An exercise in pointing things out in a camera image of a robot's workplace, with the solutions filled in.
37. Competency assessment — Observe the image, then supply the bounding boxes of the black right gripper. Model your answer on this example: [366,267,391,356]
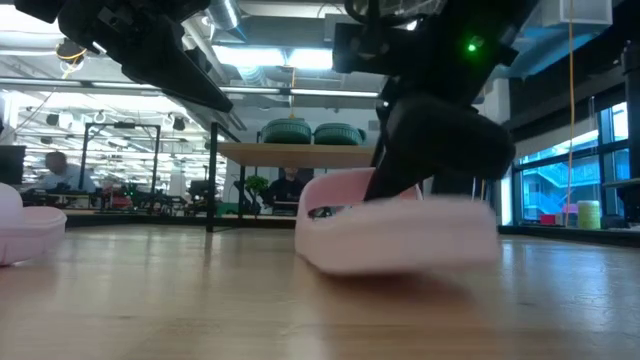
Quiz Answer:
[363,23,520,203]

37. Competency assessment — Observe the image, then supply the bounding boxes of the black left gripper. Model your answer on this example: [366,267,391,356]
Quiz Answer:
[57,0,235,114]

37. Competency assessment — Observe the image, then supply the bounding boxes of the pink rubber slide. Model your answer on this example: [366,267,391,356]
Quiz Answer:
[0,181,68,267]
[293,167,502,277]

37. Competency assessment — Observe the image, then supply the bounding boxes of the wooden shelf with black legs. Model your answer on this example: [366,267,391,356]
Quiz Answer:
[206,121,386,234]

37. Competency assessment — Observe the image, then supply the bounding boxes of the green background plant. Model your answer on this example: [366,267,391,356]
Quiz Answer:
[243,174,270,217]

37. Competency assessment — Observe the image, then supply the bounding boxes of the person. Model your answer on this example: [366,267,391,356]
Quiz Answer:
[267,167,315,217]
[37,151,99,195]

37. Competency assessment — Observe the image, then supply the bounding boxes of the green bottle by window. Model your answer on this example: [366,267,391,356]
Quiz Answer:
[576,199,602,231]

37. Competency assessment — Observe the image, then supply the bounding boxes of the black monitor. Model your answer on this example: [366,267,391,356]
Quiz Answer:
[0,144,27,186]

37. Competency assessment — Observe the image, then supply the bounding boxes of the white ceiling unit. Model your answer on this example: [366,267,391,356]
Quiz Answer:
[542,0,614,27]

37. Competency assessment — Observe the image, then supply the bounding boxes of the silver ceiling duct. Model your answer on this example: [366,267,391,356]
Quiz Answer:
[204,0,249,42]

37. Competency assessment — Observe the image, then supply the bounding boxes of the black background station frame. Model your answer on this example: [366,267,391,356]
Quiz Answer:
[78,121,162,196]

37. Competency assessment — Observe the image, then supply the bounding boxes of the long ceiling light rail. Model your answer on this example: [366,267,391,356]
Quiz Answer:
[0,77,381,99]

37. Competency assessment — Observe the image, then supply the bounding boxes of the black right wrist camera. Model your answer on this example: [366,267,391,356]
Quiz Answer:
[332,22,397,77]

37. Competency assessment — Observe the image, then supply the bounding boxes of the ceiling device with yellow cable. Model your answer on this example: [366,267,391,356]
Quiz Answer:
[54,37,91,69]

